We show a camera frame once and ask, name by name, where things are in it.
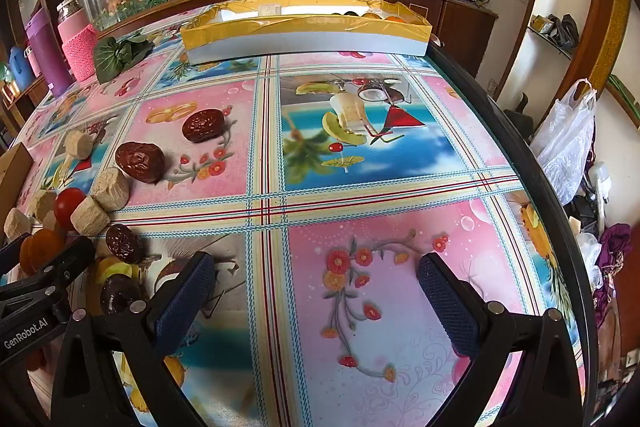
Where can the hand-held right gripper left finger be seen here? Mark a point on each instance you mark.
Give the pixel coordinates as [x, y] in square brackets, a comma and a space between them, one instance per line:
[185, 302]

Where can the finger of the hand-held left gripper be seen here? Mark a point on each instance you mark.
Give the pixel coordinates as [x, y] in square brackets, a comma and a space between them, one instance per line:
[12, 243]
[55, 264]

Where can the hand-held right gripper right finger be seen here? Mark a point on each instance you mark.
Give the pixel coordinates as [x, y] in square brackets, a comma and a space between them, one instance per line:
[447, 307]

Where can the orange tangerine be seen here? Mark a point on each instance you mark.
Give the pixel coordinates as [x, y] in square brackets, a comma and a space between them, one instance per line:
[372, 15]
[47, 244]
[25, 252]
[397, 20]

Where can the beige round pastry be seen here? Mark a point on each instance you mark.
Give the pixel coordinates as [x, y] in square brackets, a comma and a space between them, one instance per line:
[90, 217]
[111, 188]
[80, 144]
[17, 224]

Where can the red tomato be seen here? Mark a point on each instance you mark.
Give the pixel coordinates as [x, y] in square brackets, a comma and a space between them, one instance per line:
[70, 204]

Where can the dark brown embossed cake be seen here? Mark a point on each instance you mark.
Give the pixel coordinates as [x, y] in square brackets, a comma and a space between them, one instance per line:
[120, 294]
[140, 162]
[125, 243]
[202, 125]

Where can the brown cardboard box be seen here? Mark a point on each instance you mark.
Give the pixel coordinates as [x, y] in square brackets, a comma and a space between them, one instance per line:
[12, 172]

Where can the printed floral tablecloth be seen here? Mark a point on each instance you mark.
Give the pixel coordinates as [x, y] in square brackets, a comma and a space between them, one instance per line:
[375, 187]

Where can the purple cloth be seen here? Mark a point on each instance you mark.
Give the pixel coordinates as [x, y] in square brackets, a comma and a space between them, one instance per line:
[612, 257]

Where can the blue plastic bottle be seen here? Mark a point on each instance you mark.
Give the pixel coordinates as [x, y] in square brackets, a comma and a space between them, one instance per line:
[20, 67]

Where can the purple thermos bottle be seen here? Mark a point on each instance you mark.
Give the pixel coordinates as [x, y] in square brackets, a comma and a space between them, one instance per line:
[45, 52]

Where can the black chair back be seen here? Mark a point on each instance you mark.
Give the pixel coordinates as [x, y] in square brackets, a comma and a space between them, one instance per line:
[520, 117]

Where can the white plastic bag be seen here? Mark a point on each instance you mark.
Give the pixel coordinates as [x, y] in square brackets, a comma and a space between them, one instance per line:
[567, 142]

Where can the jar with pink knitted sleeve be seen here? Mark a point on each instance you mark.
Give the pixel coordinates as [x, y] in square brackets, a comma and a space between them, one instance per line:
[77, 42]

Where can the green leafy vegetable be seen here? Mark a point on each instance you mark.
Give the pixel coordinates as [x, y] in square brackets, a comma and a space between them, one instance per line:
[117, 54]

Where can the wooden cabinet counter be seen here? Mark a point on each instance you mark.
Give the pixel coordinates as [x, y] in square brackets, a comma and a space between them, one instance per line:
[465, 27]

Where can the long yellow taped box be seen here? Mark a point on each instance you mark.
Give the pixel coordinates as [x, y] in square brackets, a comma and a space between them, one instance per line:
[300, 32]

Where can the dark items on shelf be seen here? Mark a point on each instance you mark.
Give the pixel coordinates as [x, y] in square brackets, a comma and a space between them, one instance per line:
[555, 29]

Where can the dark round fruit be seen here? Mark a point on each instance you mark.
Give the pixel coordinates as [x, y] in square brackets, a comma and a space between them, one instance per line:
[350, 13]

